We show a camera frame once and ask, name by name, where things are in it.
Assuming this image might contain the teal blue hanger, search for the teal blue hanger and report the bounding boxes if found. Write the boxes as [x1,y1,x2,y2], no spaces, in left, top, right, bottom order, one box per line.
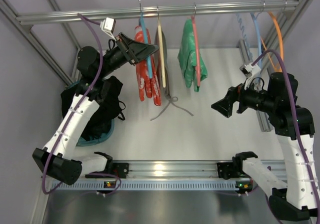
[138,0,153,79]

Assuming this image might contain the red white patterned trousers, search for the red white patterned trousers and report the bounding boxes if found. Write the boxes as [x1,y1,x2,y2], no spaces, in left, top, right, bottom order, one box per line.
[134,25,162,107]

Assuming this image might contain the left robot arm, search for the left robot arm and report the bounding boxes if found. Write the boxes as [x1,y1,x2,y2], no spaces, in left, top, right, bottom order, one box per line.
[32,32,158,185]

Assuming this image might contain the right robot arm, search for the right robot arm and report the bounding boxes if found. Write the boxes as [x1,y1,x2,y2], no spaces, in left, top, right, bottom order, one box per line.
[211,72,320,222]

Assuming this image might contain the beige wooden hanger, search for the beige wooden hanger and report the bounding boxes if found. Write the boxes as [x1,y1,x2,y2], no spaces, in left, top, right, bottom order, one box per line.
[157,7,166,88]

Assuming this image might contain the light blue spiral hanger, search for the light blue spiral hanger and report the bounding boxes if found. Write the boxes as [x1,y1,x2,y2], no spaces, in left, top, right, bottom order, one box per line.
[236,13,254,61]

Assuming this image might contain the green patterned trousers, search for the green patterned trousers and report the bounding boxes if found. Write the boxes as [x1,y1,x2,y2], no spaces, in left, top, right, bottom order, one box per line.
[177,18,200,92]

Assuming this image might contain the brown grey trousers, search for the brown grey trousers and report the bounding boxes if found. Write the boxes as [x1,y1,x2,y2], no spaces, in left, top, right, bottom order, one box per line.
[154,25,171,99]

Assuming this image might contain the orange hanger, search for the orange hanger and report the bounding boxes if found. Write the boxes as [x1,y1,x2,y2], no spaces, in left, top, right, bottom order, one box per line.
[261,11,285,72]

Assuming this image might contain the pink hanger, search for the pink hanger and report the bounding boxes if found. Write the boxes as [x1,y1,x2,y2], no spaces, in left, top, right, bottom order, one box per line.
[191,3,201,87]

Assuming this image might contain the black clothes pile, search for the black clothes pile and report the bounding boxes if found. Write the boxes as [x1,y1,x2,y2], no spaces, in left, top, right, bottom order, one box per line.
[60,75,127,142]

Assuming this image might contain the teal laundry basket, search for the teal laundry basket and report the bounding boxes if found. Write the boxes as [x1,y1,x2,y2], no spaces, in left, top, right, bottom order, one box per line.
[60,81,115,147]

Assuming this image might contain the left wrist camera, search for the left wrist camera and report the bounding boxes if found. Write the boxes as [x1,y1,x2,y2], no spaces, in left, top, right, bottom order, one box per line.
[100,17,116,39]

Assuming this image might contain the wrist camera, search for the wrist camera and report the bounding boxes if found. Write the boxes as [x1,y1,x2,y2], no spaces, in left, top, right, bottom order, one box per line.
[100,17,116,39]
[239,63,261,90]

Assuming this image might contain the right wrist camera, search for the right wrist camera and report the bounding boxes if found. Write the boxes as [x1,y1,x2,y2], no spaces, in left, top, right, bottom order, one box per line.
[239,63,261,90]

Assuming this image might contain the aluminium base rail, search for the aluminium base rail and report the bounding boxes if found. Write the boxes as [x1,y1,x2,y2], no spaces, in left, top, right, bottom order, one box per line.
[41,159,288,182]

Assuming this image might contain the left aluminium frame post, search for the left aluminium frame post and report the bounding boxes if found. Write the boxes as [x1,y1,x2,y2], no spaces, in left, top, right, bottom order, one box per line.
[3,0,79,82]

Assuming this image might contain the aluminium frame post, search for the aluminium frame post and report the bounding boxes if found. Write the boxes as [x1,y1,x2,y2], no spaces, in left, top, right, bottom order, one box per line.
[236,0,313,132]
[3,0,79,82]

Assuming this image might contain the aluminium hanging rail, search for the aluminium hanging rail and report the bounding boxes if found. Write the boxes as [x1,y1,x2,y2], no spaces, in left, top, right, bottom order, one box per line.
[16,0,299,25]

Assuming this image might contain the right aluminium frame post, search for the right aluminium frame post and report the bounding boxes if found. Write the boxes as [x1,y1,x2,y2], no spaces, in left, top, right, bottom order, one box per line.
[236,0,313,132]

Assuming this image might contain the light blue cable duct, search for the light blue cable duct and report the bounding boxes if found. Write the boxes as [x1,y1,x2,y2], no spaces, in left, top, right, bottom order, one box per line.
[51,180,253,191]

